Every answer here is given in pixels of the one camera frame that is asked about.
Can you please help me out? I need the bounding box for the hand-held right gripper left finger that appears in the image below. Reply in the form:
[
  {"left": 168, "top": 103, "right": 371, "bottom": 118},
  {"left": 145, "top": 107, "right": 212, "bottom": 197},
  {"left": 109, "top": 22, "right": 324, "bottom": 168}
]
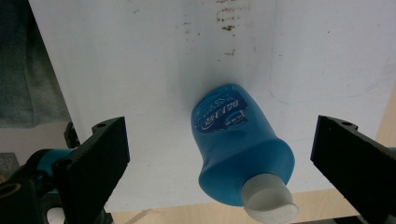
[{"left": 51, "top": 116, "right": 131, "bottom": 224}]

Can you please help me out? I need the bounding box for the dark grey curtain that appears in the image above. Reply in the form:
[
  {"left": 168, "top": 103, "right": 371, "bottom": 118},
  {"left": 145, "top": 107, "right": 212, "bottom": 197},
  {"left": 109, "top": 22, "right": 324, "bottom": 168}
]
[{"left": 0, "top": 0, "right": 72, "bottom": 129}]

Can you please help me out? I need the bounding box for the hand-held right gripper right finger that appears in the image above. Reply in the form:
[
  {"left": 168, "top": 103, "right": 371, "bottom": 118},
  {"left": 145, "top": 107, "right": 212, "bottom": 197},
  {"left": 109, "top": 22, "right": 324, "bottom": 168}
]
[{"left": 310, "top": 115, "right": 396, "bottom": 224}]

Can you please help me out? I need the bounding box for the blue bottle with white cap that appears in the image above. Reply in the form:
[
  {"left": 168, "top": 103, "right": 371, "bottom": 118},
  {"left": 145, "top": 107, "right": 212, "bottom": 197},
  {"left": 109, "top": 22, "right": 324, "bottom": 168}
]
[{"left": 191, "top": 82, "right": 300, "bottom": 224}]

